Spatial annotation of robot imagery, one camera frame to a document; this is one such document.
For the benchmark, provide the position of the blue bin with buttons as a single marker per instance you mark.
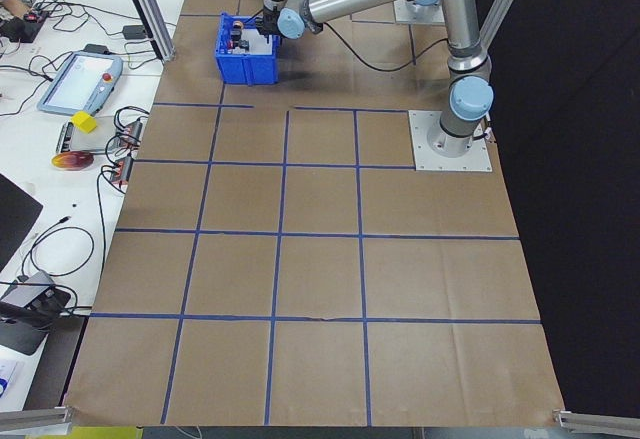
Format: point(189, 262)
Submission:
point(247, 69)

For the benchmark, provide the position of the person forearm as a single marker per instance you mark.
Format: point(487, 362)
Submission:
point(12, 5)

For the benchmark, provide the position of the grey usb adapter box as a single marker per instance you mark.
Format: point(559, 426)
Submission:
point(131, 133)
point(121, 173)

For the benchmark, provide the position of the white box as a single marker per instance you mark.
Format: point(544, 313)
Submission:
point(10, 374)

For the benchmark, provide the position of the black power adapter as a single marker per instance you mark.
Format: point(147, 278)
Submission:
point(134, 32)

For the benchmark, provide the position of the dark grey adapter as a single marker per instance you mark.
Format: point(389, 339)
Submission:
point(97, 49)

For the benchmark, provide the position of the grey blue teach pendant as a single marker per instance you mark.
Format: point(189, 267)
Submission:
point(75, 84)

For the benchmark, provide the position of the yellow block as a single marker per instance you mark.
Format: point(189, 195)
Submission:
point(83, 122)

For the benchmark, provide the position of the silver flat device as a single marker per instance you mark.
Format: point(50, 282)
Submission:
point(80, 143)

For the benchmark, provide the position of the red yellow toy fruit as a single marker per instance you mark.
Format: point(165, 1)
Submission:
point(72, 161)

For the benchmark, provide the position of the white side table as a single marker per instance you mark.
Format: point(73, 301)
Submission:
point(75, 184)

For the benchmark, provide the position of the black red device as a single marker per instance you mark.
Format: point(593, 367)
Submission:
point(22, 29)

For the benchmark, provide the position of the black laptop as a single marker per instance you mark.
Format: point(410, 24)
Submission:
point(15, 219)

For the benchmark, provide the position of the black cover cloth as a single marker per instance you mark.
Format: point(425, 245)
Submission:
point(575, 159)

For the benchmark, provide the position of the grey docking hub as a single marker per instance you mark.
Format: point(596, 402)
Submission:
point(30, 289)

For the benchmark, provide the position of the grey stand base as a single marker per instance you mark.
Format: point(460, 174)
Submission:
point(20, 339)

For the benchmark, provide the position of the yellow sheet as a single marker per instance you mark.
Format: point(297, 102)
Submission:
point(105, 433)

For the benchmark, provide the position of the aluminium post with black strip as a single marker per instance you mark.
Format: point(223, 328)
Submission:
point(150, 14)

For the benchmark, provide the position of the white square base plate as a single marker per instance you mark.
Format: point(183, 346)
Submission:
point(425, 159)
point(405, 16)

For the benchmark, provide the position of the aluminium rail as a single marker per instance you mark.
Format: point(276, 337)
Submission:
point(35, 419)
point(600, 421)

